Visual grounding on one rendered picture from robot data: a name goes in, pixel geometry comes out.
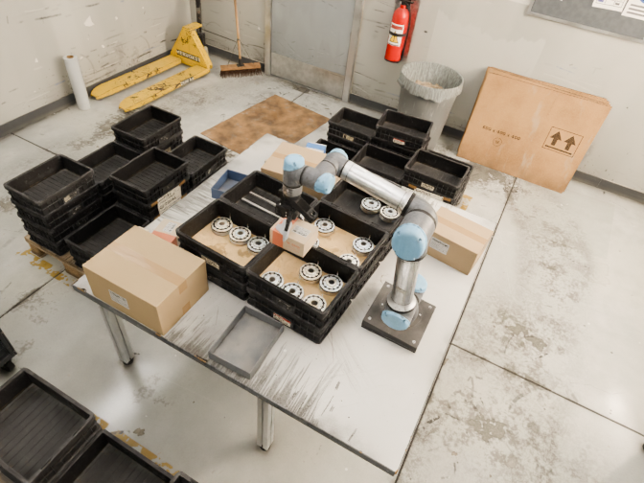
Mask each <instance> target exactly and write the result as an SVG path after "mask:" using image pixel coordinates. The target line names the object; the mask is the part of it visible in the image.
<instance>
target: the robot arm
mask: <svg viewBox="0 0 644 483"><path fill-rule="evenodd" d="M335 176H337V177H339V178H341V179H343V180H345V181H346V182H348V183H350V184H352V185H354V186H355V187H357V188H359V189H360V190H361V191H363V192H365V193H367V194H369V195H370V196H373V197H375V198H377V199H378V200H380V201H382V202H384V203H385V204H387V205H389V206H391V207H393V208H394V209H396V210H398V211H399V214H400V215H401V216H403V220H402V222H401V224H400V226H399V227H398V228H397V230H396V231H395V233H394V235H393V238H392V241H391V244H392V248H393V250H394V252H395V254H396V256H397V262H396V268H395V275H394V281H393V287H392V291H390V292H389V293H388V295H387V300H386V303H385V309H384V311H383V312H382V315H381V319H382V321H383V322H384V323H385V324H386V325H387V326H389V327H390V328H392V329H395V330H399V331H401V330H405V329H407V328H408V326H409V325H410V323H411V322H413V321H414V320H415V319H416V317H417V315H418V312H419V304H420V302H421V300H422V297H423V295H424V293H425V291H426V288H427V281H426V279H425V278H424V277H423V276H422V275H421V274H419V273H418V272H419V267H420V262H421V260H423V259H424V258H425V257H426V252H427V248H428V244H429V241H430V239H431V237H432V235H433V233H434V231H435V229H436V227H437V223H438V218H437V214H436V212H435V210H434V209H433V207H432V206H431V205H430V204H429V203H428V202H427V201H426V200H425V199H424V198H422V197H421V196H419V195H417V194H415V193H413V192H411V193H408V192H407V191H405V190H403V189H401V188H399V187H397V186H396V185H394V184H392V183H390V182H388V181H386V180H385V179H383V178H381V177H379V176H377V175H375V174H374V173H372V172H369V171H367V170H365V169H364V168H362V167H361V166H359V165H357V164H356V163H354V162H352V161H350V160H348V156H347V154H346V153H345V152H344V150H343V149H333V150H332V151H331V152H329V153H328V154H327V155H326V157H325V158H324V159H323V160H322V161H321V162H320V163H319V164H318V165H317V166H316V167H315V168H313V167H311V166H308V165H305V159H304V157H302V156H301V155H300V154H296V153H293V154H289V155H287V156H286V157H285V159H284V166H283V187H282V188H281V189H279V190H278V193H279V194H281V198H280V200H279V201H278V202H277V203H276V209H275V215H277V216H279V217H281V218H283V219H284V218H286V219H284V220H283V222H282V224H277V225H276V229H277V230H278V231H279V232H280V233H281V234H283V242H284V241H285V240H287V239H288V234H289V231H290V228H291V226H292V220H296V218H297V217H299V219H300V220H304V218H305V219H306V220H307V221H308V222H313V221H314V220H315V219H316V218H317V217H318V214H317V213H316V212H315V211H314V210H313V209H312V208H311V207H310V206H309V204H308V203H307V202H306V201H305V200H304V199H303V198H302V197H301V194H302V189H303V186H305V187H307V188H310V189H312V190H315V191H316V192H318V193H322V194H325V195H327V194H329V193H330V192H331V190H332V188H333V187H334V183H335ZM277 208H278V209H277Z"/></svg>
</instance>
